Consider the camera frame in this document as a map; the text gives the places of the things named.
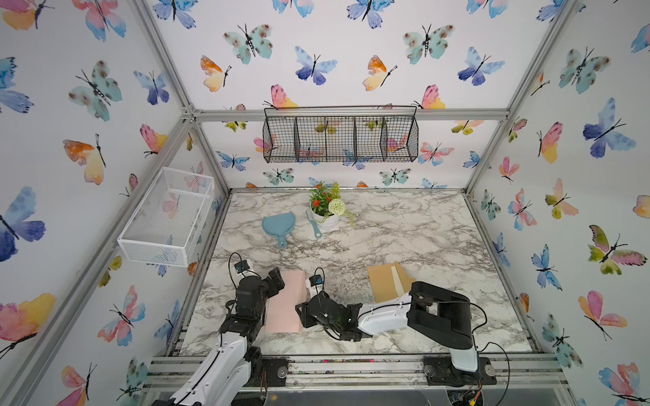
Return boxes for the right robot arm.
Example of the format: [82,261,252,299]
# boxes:
[296,282,479,373]

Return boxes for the brown kraft envelope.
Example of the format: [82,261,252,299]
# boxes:
[367,262,416,303]

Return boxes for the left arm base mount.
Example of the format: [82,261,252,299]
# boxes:
[245,356,289,388]

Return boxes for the potted artificial flower plant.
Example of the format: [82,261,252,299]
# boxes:
[306,182,355,233]

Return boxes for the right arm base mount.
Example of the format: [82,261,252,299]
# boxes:
[423,356,497,387]

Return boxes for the white letter paper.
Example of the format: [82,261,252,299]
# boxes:
[391,266,406,298]

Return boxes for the blue hand brush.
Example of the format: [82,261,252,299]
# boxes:
[306,209,323,239]

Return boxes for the white mesh wall basket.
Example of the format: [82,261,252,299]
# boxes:
[118,167,214,267]

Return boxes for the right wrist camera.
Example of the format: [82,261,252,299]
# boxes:
[306,274,324,289]

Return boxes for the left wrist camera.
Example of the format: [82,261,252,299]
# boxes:
[235,260,252,274]

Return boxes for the black wire wall basket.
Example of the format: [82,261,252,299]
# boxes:
[259,105,419,165]

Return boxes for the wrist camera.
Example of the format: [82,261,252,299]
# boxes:
[235,260,252,274]
[306,274,324,289]

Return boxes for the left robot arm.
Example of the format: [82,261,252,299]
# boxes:
[152,267,285,405]

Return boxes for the blue dustpan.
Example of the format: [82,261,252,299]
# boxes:
[262,212,296,250]

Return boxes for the pink envelope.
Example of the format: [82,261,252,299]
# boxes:
[264,271,307,334]

